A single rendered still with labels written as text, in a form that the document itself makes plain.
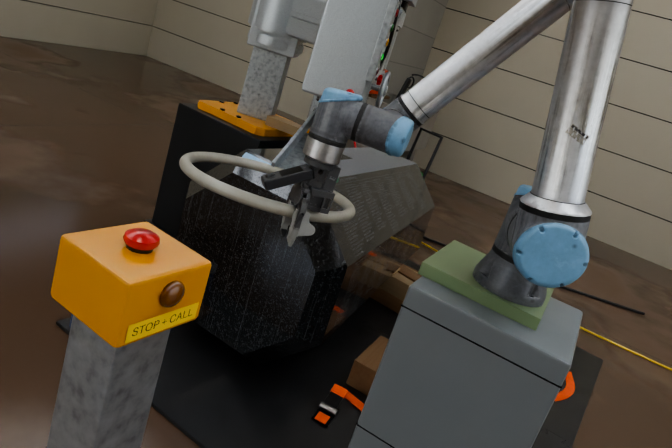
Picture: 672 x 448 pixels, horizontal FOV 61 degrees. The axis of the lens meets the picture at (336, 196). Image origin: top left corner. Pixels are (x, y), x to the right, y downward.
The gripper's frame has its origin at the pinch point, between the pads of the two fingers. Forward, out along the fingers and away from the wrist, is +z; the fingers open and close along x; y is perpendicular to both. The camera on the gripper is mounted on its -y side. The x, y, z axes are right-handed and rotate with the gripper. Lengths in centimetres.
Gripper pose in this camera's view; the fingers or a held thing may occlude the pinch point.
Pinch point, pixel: (284, 236)
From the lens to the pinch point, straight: 136.7
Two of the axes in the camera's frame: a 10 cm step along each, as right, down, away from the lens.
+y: 8.8, 2.2, 4.2
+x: -3.4, -3.3, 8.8
